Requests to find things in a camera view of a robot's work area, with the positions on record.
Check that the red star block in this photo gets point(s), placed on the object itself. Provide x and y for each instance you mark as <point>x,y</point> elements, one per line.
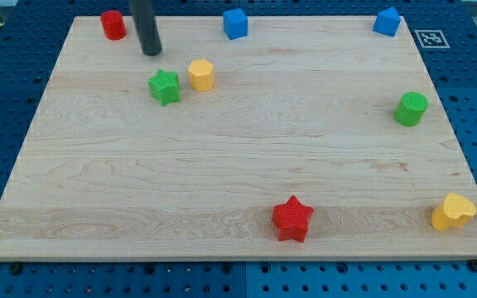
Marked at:
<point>292,220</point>

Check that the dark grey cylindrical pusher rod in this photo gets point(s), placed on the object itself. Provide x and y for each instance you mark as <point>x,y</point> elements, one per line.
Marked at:
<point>143,16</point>

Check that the blue cube block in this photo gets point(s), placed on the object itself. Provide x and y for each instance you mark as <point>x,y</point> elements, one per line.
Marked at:
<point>235,23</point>

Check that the blue pentagon block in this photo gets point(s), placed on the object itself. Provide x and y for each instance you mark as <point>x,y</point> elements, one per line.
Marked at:
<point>387,22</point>

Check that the red cylinder block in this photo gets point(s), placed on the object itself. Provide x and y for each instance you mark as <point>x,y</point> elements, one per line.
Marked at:
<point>113,25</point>

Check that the yellow hexagon block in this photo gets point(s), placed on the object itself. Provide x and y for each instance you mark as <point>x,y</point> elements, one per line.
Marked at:
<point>201,75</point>

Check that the yellow heart block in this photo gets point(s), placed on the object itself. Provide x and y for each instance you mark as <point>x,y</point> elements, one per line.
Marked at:
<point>454,211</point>

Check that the light wooden board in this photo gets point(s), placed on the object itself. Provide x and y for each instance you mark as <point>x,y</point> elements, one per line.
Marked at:
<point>300,106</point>

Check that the green cylinder block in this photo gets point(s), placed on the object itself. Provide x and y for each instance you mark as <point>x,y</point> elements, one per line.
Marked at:
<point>411,108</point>

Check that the white fiducial marker tag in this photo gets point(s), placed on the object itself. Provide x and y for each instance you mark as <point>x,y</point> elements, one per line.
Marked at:
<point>431,39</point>

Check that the green star block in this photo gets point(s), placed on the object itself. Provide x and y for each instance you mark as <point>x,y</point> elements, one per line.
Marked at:
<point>165,87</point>

